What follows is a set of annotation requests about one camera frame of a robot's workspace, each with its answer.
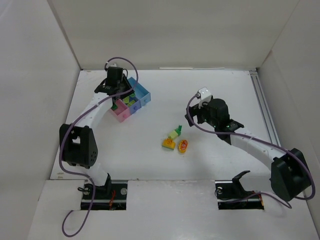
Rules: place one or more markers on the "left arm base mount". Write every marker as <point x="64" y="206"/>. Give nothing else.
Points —
<point x="112" y="196"/>

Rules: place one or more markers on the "dark green curved lego piece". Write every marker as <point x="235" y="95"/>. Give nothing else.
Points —
<point x="179" y="128"/>

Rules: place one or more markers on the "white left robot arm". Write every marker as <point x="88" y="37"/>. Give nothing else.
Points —
<point x="78" y="151"/>

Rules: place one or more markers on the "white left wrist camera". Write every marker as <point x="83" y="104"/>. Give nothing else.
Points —
<point x="108" y="65"/>

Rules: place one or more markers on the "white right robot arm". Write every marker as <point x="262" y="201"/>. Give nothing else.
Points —
<point x="290" y="176"/>

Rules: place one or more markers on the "dark green square lego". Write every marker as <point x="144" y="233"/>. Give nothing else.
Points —
<point x="114" y="107"/>

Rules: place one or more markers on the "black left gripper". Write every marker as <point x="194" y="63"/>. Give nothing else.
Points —
<point x="124" y="91"/>

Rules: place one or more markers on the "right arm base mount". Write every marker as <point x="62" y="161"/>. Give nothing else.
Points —
<point x="231" y="195"/>

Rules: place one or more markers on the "metallic gold lego brick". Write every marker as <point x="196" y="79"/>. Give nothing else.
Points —
<point x="132" y="102"/>

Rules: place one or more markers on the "light blue drawer bin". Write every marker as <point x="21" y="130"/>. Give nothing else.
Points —
<point x="143" y="94"/>

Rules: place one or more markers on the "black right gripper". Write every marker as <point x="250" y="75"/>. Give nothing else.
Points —
<point x="194" y="114"/>

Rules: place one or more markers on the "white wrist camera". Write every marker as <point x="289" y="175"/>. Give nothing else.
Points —
<point x="108" y="65"/>
<point x="204" y="96"/>

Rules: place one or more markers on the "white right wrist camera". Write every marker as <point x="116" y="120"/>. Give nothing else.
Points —
<point x="204" y="96"/>

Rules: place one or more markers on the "light green rectangular lego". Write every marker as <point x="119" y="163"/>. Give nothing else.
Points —
<point x="126" y="100"/>

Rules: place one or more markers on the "light green and green lego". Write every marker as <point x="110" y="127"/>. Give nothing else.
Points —
<point x="174" y="134"/>

